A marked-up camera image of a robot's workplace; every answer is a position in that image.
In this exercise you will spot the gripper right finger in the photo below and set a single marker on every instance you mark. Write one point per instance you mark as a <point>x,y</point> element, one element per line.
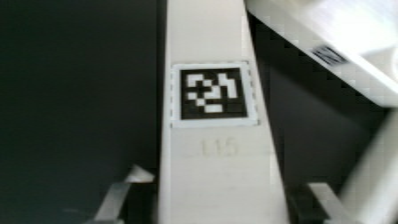
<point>315,205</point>

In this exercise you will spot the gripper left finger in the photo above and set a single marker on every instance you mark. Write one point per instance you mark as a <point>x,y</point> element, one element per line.
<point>109,212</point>

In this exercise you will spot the white desk leg back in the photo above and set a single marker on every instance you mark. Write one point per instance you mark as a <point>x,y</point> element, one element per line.
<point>221,184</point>

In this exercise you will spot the white desk top tray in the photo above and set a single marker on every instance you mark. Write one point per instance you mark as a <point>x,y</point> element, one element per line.
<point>343,31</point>

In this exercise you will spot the white front fence bar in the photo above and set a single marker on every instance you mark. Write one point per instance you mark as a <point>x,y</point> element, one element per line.
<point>370,190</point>

